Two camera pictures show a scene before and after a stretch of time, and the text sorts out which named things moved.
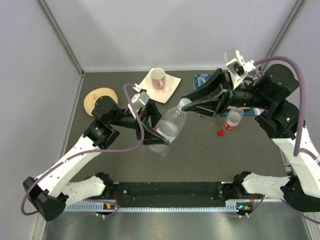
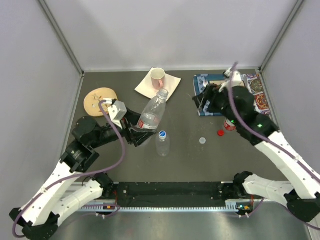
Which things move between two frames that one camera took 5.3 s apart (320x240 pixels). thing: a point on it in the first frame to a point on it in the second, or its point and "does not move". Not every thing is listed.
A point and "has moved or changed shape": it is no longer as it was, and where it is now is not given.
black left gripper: (150, 136) to (138, 136)
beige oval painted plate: (90, 98) does not move
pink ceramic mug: (158, 76) does not move
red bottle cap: (220, 132) does not move
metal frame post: (278, 38) does not move
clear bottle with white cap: (169, 126) has moved or changed shape
